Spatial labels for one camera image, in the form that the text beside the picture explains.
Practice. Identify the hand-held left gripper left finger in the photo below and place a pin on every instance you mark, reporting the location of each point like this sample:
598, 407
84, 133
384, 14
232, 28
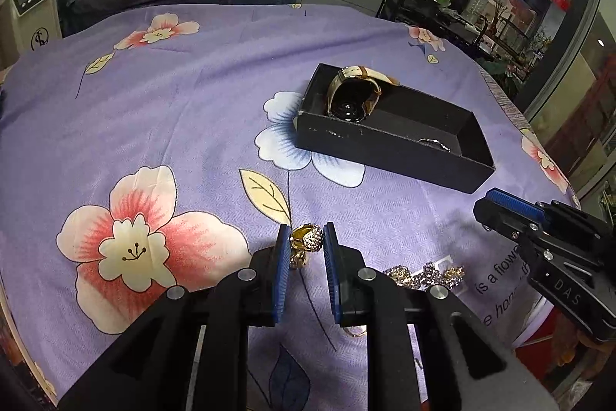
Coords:
283, 276

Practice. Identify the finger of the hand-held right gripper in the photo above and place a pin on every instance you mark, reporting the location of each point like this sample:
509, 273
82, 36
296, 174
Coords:
515, 205

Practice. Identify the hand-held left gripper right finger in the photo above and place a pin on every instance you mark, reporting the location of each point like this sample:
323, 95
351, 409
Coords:
330, 281

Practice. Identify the black rectangular box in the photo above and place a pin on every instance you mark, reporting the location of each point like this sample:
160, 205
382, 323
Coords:
385, 146

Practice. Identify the thin gold hoop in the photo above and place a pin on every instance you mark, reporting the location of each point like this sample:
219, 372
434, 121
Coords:
357, 334

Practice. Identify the green potted plant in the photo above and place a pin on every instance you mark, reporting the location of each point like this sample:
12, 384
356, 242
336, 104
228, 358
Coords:
503, 71

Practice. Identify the purple floral blanket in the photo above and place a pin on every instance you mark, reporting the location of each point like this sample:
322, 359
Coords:
192, 112

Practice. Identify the black trolley cart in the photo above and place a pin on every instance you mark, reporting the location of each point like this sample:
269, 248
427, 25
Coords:
418, 14

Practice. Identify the white standing machine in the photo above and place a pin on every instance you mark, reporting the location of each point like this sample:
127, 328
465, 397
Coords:
29, 16

